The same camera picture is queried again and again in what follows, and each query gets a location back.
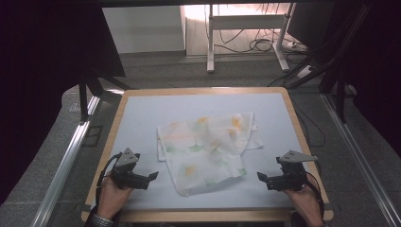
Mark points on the white leaf print cloth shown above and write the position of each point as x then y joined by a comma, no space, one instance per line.
205,151

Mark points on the person's left hand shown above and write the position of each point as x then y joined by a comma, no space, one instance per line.
113,197

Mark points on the white power strip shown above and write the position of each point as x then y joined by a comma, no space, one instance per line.
305,72

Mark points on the white cabinet panel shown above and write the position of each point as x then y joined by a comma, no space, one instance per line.
143,30

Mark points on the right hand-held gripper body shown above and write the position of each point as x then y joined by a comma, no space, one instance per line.
291,171

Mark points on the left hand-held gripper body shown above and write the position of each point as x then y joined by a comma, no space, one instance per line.
126,170

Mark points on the dark floor socket plate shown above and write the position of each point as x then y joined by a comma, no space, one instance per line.
93,136

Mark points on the aluminium floor rail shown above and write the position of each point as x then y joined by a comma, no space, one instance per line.
63,167
359,157

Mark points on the black metal stand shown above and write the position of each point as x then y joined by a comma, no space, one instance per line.
337,75
86,94

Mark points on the white desk frame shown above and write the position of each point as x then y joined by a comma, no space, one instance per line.
246,25

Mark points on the person's right hand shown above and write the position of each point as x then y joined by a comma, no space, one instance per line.
304,201

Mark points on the dark curtain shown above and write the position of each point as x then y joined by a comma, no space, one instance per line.
41,78
381,63

